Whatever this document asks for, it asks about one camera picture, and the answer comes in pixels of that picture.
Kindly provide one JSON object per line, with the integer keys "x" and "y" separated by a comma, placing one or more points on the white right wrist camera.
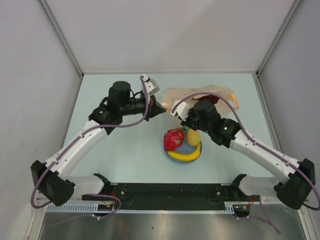
{"x": 180, "y": 109}

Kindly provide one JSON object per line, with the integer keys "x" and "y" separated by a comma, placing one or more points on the translucent orange plastic bag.
{"x": 172, "y": 93}

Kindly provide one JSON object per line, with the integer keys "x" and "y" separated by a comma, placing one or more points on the dark red fake grapes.
{"x": 211, "y": 98}

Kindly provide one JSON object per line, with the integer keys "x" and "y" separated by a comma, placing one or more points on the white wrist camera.
{"x": 149, "y": 85}
{"x": 180, "y": 109}

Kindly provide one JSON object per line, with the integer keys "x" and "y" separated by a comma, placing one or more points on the red fake dragon fruit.
{"x": 173, "y": 138}

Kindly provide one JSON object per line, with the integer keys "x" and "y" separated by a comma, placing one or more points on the blue plate with bear print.
{"x": 184, "y": 148}

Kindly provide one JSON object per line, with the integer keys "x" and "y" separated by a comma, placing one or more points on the white slotted cable duct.
{"x": 106, "y": 208}

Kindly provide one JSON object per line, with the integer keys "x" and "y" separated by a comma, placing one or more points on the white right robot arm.
{"x": 292, "y": 179}

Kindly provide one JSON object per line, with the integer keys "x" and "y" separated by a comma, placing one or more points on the yellow fake banana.
{"x": 186, "y": 157}

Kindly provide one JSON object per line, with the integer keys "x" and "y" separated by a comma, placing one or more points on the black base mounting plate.
{"x": 175, "y": 196}

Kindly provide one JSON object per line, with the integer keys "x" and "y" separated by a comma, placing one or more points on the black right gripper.
{"x": 187, "y": 122}

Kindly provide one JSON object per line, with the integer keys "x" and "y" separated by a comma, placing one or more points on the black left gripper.
{"x": 154, "y": 108}

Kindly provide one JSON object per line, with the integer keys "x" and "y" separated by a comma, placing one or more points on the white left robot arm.
{"x": 120, "y": 109}

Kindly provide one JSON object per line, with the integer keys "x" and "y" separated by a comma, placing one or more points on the yellow fake lemon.
{"x": 193, "y": 137}

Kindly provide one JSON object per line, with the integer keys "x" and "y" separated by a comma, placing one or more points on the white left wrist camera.
{"x": 149, "y": 85}

